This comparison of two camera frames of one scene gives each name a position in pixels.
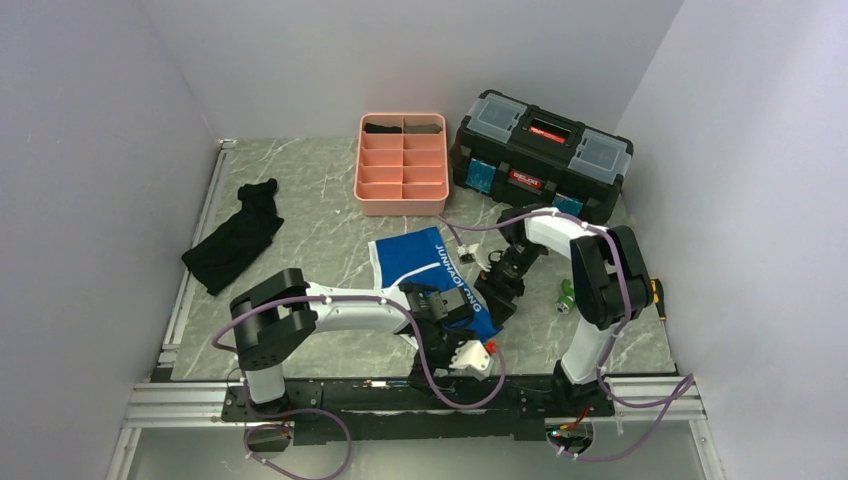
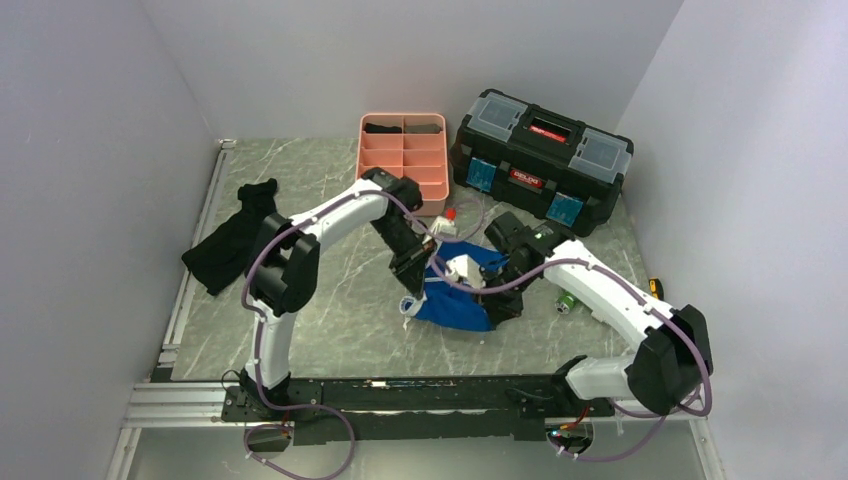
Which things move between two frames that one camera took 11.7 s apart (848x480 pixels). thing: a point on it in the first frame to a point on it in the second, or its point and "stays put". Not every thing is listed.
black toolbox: (523, 155) stays put
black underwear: (233, 246) stays put
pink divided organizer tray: (402, 174) stays put
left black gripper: (432, 366) to (409, 267)
